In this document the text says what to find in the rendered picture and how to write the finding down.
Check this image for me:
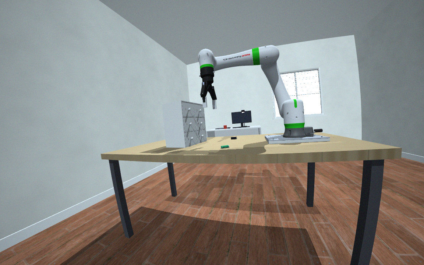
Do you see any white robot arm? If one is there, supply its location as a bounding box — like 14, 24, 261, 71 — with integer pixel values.
198, 45, 323, 138

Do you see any grey drawer front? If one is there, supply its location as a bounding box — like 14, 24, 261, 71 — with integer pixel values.
183, 117, 196, 131
184, 131, 197, 146
182, 102, 195, 116
195, 117, 205, 130
197, 130, 206, 143
194, 104, 204, 116

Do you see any white chest of drawers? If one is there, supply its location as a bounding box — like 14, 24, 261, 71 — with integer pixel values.
162, 100, 202, 148

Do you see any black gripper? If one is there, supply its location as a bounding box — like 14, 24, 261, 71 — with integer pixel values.
200, 76, 217, 109

